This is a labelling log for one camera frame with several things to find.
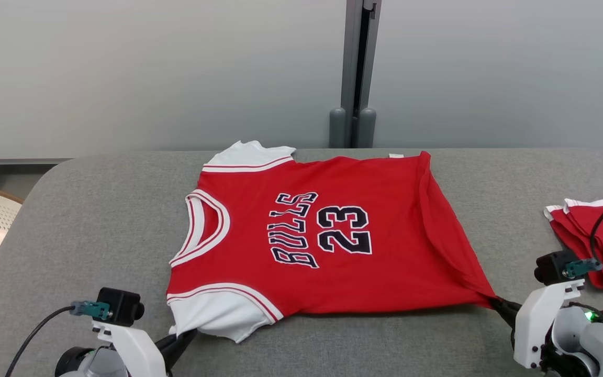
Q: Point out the red Bulls basketball jersey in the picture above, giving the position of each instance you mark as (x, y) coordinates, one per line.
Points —
(385, 235)

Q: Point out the grey partition post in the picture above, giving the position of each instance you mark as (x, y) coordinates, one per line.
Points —
(351, 52)

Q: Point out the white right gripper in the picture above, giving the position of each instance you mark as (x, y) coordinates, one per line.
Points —
(534, 330)

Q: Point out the red shorts with white trim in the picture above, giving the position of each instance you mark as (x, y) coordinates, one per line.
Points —
(573, 230)

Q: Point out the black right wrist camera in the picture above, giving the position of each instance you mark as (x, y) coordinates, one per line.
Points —
(550, 267)

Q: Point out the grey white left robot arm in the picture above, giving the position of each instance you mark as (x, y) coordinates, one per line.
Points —
(87, 364)

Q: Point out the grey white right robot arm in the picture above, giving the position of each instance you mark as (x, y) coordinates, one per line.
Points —
(600, 345)

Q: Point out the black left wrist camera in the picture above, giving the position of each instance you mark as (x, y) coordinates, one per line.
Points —
(121, 306)

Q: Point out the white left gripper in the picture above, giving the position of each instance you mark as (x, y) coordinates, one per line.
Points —
(134, 351)

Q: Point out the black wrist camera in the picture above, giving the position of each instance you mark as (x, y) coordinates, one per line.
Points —
(550, 267)
(121, 306)

